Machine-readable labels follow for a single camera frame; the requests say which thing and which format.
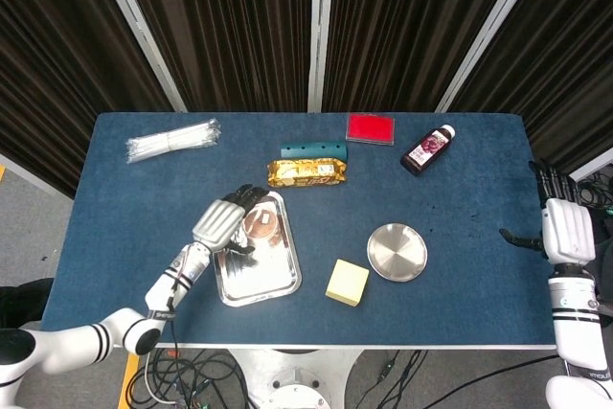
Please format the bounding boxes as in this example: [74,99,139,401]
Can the dark juice bottle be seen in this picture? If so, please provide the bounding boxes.
[399,124,457,176]

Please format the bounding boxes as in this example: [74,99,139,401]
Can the yellow floor tape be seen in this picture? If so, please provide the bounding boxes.
[117,353,144,409]

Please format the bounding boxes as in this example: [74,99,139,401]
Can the dark brown pleated curtain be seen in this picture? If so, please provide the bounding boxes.
[449,0,613,190]
[112,0,316,113]
[0,0,176,199]
[321,0,529,113]

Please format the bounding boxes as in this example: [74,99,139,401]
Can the red pad in clear case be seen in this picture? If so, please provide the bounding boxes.
[345,112,397,147]

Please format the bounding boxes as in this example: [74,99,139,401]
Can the coiled cables beside table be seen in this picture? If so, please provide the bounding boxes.
[573,170,613,219]

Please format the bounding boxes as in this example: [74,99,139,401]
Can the tangle of floor cables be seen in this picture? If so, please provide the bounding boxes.
[129,348,251,409]

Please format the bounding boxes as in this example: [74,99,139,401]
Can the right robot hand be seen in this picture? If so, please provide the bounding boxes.
[499,159,598,267]

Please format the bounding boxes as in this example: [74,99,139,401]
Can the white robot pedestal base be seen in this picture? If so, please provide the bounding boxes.
[228,348,361,409]

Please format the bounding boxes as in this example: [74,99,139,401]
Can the rectangular metal tray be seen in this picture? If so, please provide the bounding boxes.
[210,190,304,307]

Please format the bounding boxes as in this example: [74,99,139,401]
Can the white frame post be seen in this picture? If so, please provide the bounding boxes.
[306,0,337,113]
[434,0,553,114]
[87,0,189,114]

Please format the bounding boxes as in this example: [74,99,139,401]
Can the black cable with green plug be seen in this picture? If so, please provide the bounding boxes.
[344,348,428,409]

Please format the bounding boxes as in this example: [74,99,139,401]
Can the round metal plate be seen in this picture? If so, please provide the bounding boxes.
[366,222,429,284]

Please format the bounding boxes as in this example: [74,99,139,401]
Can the teal perforated plastic piece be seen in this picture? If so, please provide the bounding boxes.
[280,140,349,162]

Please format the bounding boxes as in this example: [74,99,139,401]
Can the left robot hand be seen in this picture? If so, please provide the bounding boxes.
[191,183,270,258]

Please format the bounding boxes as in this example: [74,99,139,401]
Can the clear jar of rubber bands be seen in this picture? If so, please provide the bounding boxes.
[241,202,282,243]

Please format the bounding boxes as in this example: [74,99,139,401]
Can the gold snack package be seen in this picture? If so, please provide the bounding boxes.
[266,157,348,189]

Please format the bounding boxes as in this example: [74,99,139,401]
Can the bundle of clear plastic straws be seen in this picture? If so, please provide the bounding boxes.
[125,117,223,165]

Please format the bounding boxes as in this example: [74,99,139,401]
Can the black fabric object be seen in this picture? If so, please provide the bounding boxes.
[0,278,56,329]

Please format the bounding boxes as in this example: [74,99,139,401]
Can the yellow sponge block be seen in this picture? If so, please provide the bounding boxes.
[325,258,372,308]

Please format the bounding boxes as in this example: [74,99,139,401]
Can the blue felt table cover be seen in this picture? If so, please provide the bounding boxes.
[40,111,559,348]

